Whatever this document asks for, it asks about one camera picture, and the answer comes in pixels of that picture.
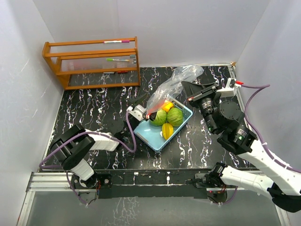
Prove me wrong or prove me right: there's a purple cable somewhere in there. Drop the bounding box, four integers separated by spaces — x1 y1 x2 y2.
39 110 137 205
239 84 301 174

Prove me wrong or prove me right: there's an orange bell pepper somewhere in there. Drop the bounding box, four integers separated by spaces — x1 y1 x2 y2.
162 101 174 113

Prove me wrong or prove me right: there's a green yellow pen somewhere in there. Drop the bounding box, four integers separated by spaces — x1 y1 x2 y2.
106 58 130 62

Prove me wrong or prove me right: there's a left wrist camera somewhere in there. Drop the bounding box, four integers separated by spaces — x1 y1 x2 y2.
127 105 146 121

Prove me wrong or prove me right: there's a white pink pen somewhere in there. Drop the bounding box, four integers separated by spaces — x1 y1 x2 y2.
103 40 130 44

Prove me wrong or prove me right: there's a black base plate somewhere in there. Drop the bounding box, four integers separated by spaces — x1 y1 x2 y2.
71 169 229 202

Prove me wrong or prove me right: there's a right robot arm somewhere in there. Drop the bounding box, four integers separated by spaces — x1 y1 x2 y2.
181 79 301 213

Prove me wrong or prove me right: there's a green cabbage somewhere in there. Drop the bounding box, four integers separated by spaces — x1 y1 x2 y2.
151 109 167 126
167 107 183 127

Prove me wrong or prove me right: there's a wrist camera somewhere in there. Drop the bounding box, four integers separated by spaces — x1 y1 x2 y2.
127 105 146 121
217 78 244 97

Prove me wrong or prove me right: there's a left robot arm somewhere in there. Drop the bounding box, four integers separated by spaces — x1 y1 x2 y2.
49 93 147 188

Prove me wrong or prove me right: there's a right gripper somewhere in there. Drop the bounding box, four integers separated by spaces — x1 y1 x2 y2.
181 81 221 134

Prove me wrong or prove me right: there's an aluminium frame rail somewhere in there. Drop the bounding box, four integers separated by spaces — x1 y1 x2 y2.
17 172 99 226

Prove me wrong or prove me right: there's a light blue plastic basket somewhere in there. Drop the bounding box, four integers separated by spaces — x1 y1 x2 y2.
134 98 193 153

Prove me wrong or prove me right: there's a yellow star fruit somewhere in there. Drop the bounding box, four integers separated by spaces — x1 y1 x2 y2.
162 123 174 140

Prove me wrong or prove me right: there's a wooden shelf rack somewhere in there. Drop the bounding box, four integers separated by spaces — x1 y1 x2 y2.
42 37 141 90

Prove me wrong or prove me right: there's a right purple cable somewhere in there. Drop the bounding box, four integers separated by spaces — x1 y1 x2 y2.
239 84 301 174

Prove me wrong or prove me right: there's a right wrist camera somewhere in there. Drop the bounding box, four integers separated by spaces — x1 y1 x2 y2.
217 78 244 97

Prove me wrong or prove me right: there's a clear zip top bag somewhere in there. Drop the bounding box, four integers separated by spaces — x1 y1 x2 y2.
146 65 204 114

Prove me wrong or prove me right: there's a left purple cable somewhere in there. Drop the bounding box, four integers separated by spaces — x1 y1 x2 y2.
39 110 137 205

